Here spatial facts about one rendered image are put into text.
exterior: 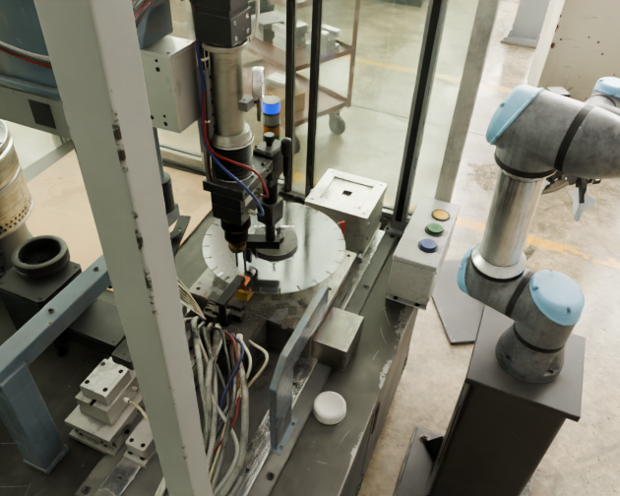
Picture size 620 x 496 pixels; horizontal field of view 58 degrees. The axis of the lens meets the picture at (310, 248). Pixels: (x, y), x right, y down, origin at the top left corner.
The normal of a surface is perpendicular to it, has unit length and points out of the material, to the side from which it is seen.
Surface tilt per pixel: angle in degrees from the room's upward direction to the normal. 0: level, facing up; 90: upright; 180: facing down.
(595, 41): 91
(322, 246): 0
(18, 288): 0
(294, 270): 0
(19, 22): 90
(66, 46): 90
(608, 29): 91
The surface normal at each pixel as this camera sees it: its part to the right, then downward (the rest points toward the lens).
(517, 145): -0.66, 0.58
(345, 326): 0.04, -0.76
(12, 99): -0.40, 0.58
